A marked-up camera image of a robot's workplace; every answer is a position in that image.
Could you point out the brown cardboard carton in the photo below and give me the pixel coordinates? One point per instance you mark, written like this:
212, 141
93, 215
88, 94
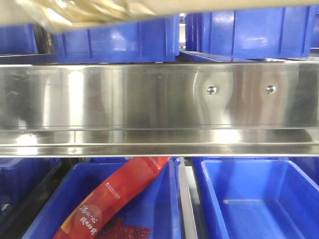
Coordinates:
61, 15

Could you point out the upper middle blue bin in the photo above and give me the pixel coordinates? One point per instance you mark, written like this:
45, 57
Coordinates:
155, 40

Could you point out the blue bin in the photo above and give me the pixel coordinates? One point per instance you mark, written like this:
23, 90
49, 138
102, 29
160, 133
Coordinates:
252, 34
18, 176
257, 198
155, 208
17, 39
155, 40

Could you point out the lower middle blue bin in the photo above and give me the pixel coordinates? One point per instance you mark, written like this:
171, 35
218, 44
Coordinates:
155, 208

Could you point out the upper right blue bin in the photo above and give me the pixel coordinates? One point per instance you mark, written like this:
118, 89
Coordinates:
252, 34

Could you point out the lower right blue bin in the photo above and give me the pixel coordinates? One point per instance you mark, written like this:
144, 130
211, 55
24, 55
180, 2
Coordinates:
257, 198

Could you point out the red snack package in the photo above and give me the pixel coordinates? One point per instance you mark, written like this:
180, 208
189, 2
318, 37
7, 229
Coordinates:
91, 215

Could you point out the lower left blue bin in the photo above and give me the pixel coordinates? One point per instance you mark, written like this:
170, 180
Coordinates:
18, 176

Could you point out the upper left blue bin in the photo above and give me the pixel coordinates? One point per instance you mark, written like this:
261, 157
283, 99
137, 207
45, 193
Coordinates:
17, 39

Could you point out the left rail screw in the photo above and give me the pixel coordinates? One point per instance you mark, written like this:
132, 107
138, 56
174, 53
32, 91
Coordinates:
212, 90

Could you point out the rail screw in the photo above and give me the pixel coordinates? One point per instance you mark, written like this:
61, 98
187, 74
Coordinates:
270, 89
212, 90

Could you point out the stainless steel shelf rail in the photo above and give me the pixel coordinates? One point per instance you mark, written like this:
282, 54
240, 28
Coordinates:
159, 109

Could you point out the right rail screw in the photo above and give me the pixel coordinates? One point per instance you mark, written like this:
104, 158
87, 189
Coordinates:
270, 89

